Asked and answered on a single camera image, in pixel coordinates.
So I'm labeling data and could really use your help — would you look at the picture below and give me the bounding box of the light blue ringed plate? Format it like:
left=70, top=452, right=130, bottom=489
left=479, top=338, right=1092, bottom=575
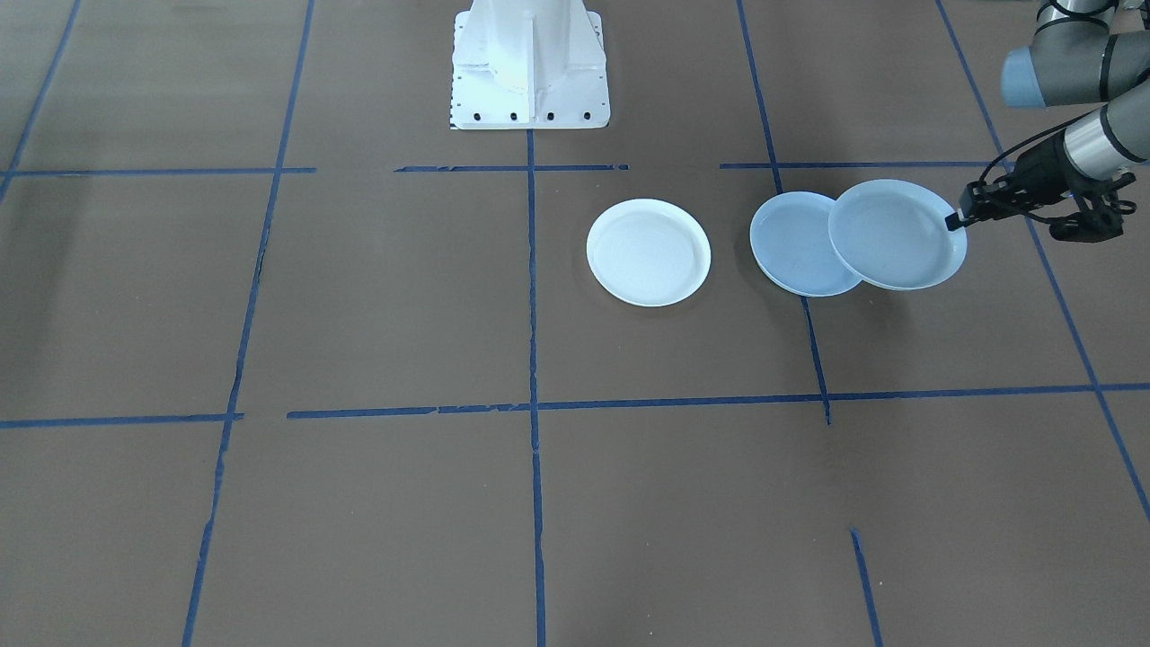
left=827, top=179, right=969, bottom=292

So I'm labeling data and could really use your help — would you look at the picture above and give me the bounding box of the white plate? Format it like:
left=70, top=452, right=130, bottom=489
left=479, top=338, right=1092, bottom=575
left=587, top=199, right=712, bottom=308

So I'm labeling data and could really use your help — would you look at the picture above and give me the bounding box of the plain light blue plate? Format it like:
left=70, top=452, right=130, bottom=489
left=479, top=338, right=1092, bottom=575
left=750, top=191, right=864, bottom=297

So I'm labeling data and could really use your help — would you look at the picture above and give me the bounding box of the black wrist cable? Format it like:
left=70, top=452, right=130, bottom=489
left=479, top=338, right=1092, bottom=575
left=981, top=111, right=1093, bottom=181

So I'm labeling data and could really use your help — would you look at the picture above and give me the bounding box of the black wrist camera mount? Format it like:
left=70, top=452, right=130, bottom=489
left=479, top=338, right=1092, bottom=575
left=1047, top=171, right=1138, bottom=244

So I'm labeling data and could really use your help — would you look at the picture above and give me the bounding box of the white post with base plate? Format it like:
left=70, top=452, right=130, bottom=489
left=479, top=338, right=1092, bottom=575
left=449, top=0, right=612, bottom=131

